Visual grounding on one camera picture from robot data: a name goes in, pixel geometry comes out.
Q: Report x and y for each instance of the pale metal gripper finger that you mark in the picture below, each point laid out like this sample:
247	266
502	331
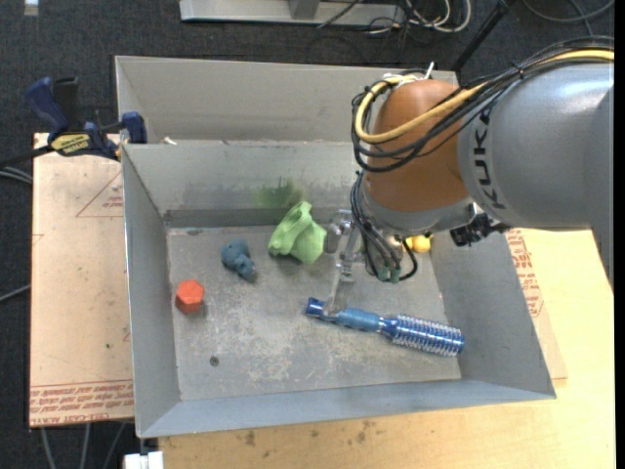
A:
334	295
344	295

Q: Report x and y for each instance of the light green cloth toy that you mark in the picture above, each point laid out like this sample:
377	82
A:
299	237

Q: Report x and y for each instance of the grey metal bin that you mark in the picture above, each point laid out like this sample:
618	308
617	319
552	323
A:
293	350

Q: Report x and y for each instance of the blue hairbrush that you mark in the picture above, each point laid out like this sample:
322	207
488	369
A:
405	332

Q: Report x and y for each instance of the yellow toy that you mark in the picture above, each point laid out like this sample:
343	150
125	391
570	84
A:
421	243

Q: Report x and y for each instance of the blue-grey toy animal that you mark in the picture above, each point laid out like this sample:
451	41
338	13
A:
237	258

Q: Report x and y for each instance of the red hexagonal block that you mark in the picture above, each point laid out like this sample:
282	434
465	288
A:
189	296

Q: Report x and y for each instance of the brown cardboard board, red print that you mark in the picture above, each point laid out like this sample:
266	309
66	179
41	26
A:
78	281

